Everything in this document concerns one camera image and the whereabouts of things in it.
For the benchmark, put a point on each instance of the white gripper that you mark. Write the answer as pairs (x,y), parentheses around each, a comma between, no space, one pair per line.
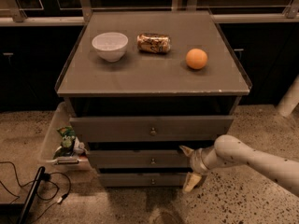
(196,161)

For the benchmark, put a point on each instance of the grey drawer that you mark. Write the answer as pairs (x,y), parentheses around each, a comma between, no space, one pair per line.
(143,180)
(111,159)
(150,129)

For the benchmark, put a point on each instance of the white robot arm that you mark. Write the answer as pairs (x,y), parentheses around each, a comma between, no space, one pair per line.
(229,151)

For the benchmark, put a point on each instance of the grey bottom drawer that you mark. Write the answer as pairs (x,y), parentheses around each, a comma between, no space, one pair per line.
(143,180)

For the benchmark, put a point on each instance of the grey top drawer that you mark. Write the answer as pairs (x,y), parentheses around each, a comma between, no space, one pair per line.
(150,129)

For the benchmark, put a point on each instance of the grey drawer cabinet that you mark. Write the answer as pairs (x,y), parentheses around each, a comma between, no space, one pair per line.
(143,84)

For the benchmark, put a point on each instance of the orange fruit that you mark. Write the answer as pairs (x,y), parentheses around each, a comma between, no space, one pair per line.
(196,59)

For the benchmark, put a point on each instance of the clear plastic storage bin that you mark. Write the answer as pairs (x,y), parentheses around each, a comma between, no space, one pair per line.
(77,160)

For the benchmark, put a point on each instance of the white table leg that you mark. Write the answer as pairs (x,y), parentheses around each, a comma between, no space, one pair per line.
(290,100)

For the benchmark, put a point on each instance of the green snack bag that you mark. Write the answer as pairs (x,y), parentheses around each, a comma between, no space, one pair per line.
(67,144)

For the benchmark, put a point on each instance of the crushed brown soda can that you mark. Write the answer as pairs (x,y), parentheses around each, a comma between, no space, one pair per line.
(154,43)

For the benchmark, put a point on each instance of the white ceramic bowl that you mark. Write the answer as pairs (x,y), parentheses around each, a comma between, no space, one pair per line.
(110,46)

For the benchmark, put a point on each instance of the black flat bar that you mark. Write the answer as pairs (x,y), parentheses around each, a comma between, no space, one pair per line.
(31,195)

